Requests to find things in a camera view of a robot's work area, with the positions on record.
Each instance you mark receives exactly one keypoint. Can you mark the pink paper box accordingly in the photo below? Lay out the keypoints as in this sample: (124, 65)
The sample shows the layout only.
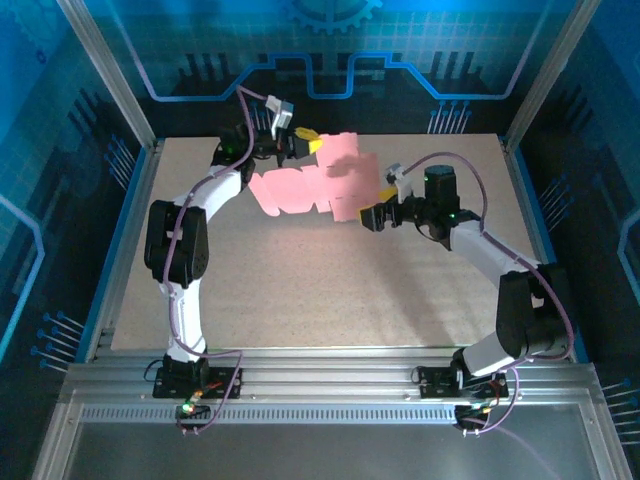
(300, 190)

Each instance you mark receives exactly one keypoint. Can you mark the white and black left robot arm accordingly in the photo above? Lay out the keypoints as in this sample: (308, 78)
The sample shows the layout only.
(187, 320)

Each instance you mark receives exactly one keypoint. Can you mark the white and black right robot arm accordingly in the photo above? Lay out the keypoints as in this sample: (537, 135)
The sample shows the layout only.
(470, 250)

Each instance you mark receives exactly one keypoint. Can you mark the aluminium frame side rail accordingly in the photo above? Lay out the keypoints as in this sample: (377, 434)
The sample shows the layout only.
(524, 200)
(127, 250)

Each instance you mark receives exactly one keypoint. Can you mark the aluminium frame post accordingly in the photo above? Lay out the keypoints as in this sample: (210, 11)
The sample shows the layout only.
(111, 75)
(550, 75)

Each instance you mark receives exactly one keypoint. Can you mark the aluminium frame cross rail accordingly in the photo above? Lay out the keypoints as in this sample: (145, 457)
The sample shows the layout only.
(325, 375)

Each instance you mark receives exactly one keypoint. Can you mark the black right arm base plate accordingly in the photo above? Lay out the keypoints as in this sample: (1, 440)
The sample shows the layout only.
(432, 385)

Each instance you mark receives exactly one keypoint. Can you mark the grey metal base plate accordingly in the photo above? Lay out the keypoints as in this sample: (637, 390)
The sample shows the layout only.
(325, 450)

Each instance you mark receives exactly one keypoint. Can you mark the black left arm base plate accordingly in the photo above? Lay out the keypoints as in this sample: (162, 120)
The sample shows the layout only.
(167, 385)

